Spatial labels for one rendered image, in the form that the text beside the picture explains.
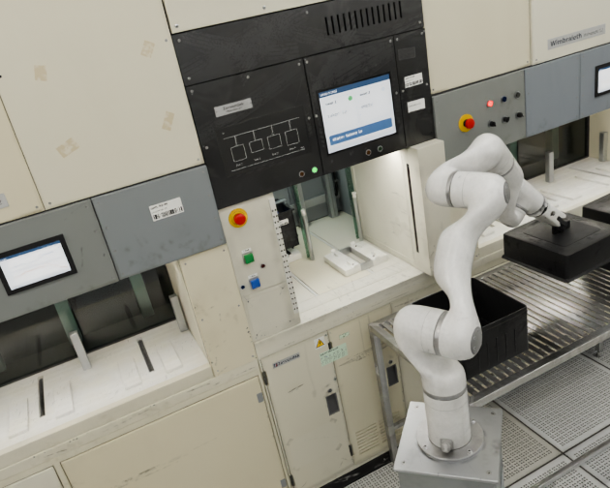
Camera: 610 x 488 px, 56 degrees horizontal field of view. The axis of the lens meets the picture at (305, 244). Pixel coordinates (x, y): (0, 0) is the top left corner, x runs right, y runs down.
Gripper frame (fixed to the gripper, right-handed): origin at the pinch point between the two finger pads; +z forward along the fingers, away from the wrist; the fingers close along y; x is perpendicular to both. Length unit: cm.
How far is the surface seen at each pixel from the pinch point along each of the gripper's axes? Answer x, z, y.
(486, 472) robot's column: 78, -33, -42
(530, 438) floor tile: 78, 74, 14
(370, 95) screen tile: -7, -70, 41
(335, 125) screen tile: 8, -76, 42
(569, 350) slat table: 37.8, 7.3, -21.9
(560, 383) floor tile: 51, 102, 30
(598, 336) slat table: 28.6, 16.6, -22.8
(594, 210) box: -16.6, 26.4, 8.7
